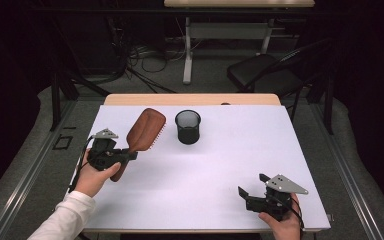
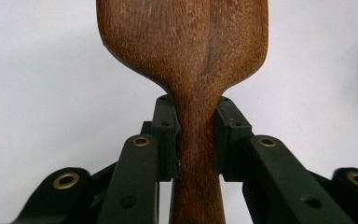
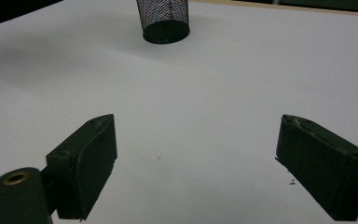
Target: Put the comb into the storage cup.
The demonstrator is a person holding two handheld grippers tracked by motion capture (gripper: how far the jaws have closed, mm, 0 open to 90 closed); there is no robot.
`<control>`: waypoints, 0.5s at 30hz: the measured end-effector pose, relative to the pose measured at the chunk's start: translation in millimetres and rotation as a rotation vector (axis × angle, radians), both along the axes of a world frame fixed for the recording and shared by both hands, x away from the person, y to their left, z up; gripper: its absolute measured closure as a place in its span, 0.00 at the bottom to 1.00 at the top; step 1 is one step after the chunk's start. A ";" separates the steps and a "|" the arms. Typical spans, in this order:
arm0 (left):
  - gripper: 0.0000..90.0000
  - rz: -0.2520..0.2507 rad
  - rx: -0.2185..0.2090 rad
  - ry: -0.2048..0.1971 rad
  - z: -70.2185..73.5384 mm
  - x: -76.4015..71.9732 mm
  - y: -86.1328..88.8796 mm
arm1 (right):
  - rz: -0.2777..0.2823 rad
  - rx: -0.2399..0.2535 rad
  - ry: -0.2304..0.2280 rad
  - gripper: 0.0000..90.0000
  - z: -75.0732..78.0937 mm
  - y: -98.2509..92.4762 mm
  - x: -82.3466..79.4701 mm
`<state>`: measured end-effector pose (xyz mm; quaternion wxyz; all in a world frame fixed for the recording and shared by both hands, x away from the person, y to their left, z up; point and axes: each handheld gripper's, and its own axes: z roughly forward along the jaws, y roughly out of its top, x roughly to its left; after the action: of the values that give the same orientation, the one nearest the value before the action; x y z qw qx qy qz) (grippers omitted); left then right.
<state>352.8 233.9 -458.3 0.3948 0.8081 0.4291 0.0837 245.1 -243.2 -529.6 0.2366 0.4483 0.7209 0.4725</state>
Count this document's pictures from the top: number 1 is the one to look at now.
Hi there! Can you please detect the person's left hand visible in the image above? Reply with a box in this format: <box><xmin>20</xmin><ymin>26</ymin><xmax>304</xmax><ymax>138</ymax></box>
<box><xmin>74</xmin><ymin>148</ymin><xmax>122</xmax><ymax>198</ymax></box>

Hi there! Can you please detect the white table cover sheet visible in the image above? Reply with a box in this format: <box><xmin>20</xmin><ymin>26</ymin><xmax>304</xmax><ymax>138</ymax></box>
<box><xmin>51</xmin><ymin>104</ymin><xmax>332</xmax><ymax>232</ymax></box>

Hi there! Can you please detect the white-legged wooden desk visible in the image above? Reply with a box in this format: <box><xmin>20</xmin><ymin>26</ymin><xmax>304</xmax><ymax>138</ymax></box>
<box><xmin>163</xmin><ymin>0</ymin><xmax>316</xmax><ymax>85</ymax></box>

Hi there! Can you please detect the hand-held gripper cable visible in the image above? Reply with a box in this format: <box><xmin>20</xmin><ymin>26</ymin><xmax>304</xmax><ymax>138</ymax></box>
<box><xmin>289</xmin><ymin>197</ymin><xmax>305</xmax><ymax>232</ymax></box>
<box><xmin>68</xmin><ymin>135</ymin><xmax>95</xmax><ymax>194</ymax></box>

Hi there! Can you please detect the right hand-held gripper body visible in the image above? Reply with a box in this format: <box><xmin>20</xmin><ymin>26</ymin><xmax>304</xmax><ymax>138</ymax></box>
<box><xmin>246</xmin><ymin>174</ymin><xmax>309</xmax><ymax>222</ymax></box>

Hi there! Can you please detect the left hand-held gripper cable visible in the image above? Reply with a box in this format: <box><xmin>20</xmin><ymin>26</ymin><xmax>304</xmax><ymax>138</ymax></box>
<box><xmin>68</xmin><ymin>135</ymin><xmax>95</xmax><ymax>194</ymax></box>

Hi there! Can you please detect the black mesh pen cup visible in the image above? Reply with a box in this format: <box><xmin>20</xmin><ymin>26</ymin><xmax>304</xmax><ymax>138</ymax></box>
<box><xmin>174</xmin><ymin>109</ymin><xmax>202</xmax><ymax>145</ymax></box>

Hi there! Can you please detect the black metal stand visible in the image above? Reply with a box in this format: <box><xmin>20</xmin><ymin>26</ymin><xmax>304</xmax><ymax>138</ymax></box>
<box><xmin>308</xmin><ymin>74</ymin><xmax>335</xmax><ymax>136</ymax></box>
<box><xmin>48</xmin><ymin>71</ymin><xmax>111</xmax><ymax>132</ymax></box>

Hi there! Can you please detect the metal floor rail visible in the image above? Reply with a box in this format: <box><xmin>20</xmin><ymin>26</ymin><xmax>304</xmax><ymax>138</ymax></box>
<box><xmin>308</xmin><ymin>103</ymin><xmax>384</xmax><ymax>240</ymax></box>
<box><xmin>0</xmin><ymin>99</ymin><xmax>78</xmax><ymax>240</ymax></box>

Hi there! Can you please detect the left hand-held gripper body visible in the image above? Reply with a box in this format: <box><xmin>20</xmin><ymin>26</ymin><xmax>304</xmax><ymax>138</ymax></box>
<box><xmin>87</xmin><ymin>128</ymin><xmax>128</xmax><ymax>172</ymax></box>

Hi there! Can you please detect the person's right hand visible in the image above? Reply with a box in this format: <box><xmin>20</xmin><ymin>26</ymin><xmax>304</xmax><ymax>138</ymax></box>
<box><xmin>258</xmin><ymin>193</ymin><xmax>303</xmax><ymax>240</ymax></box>

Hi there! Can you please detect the bundle of floor cables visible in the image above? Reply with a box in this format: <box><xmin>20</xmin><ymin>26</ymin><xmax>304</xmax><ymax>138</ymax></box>
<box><xmin>106</xmin><ymin>16</ymin><xmax>188</xmax><ymax>94</ymax></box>

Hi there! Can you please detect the right hand-held gripper cable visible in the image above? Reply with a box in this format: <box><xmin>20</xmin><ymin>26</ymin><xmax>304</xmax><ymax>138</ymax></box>
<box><xmin>289</xmin><ymin>197</ymin><xmax>305</xmax><ymax>232</ymax></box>

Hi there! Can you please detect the light wooden table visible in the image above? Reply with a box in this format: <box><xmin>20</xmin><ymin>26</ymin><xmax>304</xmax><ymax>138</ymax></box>
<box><xmin>55</xmin><ymin>93</ymin><xmax>332</xmax><ymax>234</ymax></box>

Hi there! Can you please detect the black folding chair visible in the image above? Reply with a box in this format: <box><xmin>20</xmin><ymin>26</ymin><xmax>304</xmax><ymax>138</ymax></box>
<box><xmin>226</xmin><ymin>37</ymin><xmax>334</xmax><ymax>123</ymax></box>

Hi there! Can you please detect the brown wooden hairbrush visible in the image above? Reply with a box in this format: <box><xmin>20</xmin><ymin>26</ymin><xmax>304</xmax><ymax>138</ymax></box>
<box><xmin>109</xmin><ymin>107</ymin><xmax>167</xmax><ymax>183</ymax></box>

